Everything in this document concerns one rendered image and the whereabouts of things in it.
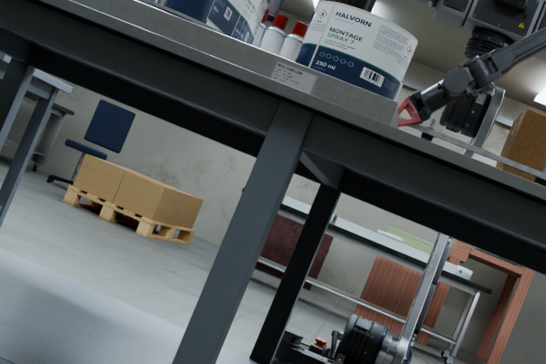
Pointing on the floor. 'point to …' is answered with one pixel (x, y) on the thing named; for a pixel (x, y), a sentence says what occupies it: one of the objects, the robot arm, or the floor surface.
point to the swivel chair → (101, 134)
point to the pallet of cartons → (135, 200)
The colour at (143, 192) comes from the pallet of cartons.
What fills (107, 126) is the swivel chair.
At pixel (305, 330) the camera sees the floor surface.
